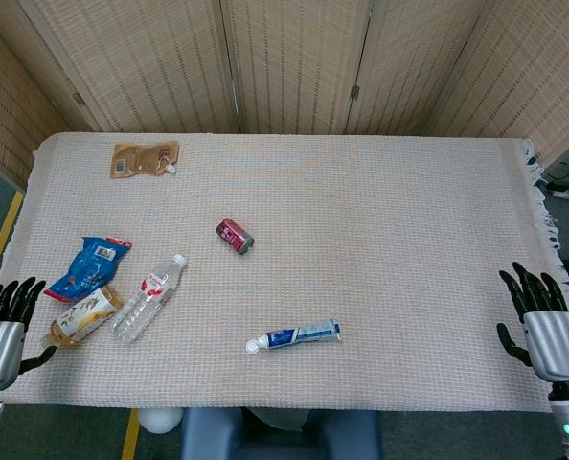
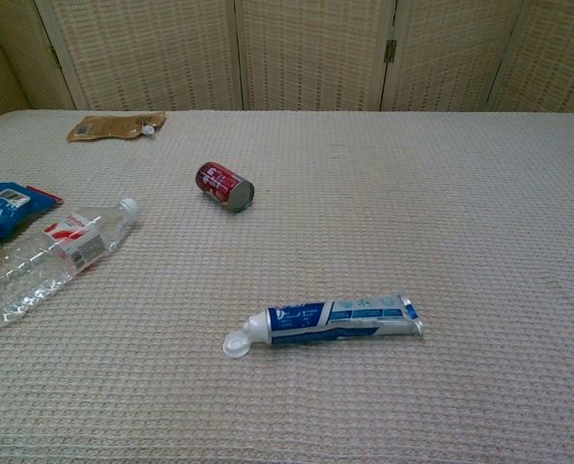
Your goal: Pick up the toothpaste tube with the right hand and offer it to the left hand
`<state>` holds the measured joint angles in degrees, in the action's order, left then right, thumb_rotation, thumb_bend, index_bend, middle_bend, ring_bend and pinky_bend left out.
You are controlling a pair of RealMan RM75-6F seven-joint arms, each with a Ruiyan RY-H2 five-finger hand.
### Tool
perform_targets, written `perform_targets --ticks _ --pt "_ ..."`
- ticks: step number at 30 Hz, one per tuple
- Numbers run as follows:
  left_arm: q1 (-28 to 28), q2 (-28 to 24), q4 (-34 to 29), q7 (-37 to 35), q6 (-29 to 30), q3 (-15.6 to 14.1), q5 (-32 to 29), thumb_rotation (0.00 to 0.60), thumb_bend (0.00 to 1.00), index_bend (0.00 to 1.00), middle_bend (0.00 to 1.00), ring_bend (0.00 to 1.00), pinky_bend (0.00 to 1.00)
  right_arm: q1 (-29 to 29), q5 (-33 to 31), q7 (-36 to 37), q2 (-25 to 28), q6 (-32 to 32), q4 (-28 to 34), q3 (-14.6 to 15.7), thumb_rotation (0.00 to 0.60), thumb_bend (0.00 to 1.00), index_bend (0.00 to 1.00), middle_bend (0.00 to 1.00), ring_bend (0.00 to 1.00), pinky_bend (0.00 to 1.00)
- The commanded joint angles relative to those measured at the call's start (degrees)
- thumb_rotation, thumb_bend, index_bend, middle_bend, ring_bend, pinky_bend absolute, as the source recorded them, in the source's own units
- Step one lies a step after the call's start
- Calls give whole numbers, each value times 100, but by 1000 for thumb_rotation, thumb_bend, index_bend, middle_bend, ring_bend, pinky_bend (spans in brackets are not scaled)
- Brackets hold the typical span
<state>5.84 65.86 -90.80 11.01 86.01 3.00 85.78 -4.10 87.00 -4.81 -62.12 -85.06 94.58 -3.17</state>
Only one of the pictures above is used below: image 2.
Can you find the blue white toothpaste tube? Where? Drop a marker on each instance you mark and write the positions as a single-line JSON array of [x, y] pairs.
[[316, 321]]

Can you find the red soda can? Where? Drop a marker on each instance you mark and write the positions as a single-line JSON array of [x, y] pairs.
[[221, 185]]

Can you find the beige waffle tablecloth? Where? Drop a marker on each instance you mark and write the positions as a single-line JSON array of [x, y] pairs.
[[316, 396]]

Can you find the woven folding screen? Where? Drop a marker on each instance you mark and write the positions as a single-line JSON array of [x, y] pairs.
[[316, 53]]

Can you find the brown spouted pouch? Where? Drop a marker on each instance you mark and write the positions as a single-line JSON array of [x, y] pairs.
[[115, 125]]

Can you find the clear plastic water bottle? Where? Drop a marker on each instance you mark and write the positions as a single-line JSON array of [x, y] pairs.
[[55, 256]]

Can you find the blue snack packet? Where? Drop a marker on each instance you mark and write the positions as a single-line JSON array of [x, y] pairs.
[[7, 205]]

